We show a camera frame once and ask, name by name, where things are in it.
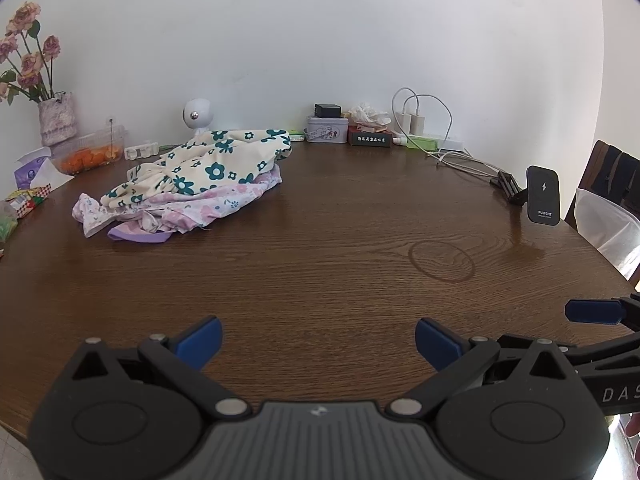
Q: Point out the purple tissue pack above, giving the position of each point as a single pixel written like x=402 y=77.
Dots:
x=27 y=172

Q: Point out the wooden chair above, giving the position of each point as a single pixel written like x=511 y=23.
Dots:
x=612 y=165

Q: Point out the black charger adapter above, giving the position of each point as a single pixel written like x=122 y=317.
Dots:
x=327 y=110

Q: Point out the checkered snack packet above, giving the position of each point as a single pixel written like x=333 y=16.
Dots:
x=30 y=201

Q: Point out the pink floral garment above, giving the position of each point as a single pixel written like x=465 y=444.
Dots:
x=200 y=207

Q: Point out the red and black box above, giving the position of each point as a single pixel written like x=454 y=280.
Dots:
x=369 y=137

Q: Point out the green plastic bag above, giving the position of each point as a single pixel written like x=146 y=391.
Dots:
x=6 y=225

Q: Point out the green tissue pack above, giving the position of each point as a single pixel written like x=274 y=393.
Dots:
x=297 y=135

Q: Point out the white charger plug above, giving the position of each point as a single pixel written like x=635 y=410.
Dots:
x=404 y=121
x=417 y=124

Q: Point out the crumpled white tissue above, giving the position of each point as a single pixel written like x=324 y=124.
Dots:
x=369 y=114

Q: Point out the black power bank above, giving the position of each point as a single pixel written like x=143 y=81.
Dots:
x=544 y=192

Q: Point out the cream teal-flowered garment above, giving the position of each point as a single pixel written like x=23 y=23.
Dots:
x=215 y=167

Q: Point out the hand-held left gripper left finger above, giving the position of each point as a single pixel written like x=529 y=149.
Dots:
x=201 y=342

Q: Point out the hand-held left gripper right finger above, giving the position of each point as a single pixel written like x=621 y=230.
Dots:
x=437 y=345

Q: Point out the white robot lamp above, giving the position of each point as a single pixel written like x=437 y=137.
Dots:
x=197 y=114

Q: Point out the white power strip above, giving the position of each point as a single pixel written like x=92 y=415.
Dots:
x=447 y=141

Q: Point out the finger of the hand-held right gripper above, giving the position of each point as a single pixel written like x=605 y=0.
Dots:
x=590 y=311
x=610 y=350

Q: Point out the lilac tin box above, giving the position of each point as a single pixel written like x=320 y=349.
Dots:
x=327 y=130

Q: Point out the person's right hand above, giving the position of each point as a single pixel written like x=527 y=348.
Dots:
x=634 y=425

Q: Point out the pink rose bouquet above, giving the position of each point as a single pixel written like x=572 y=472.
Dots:
x=27 y=55

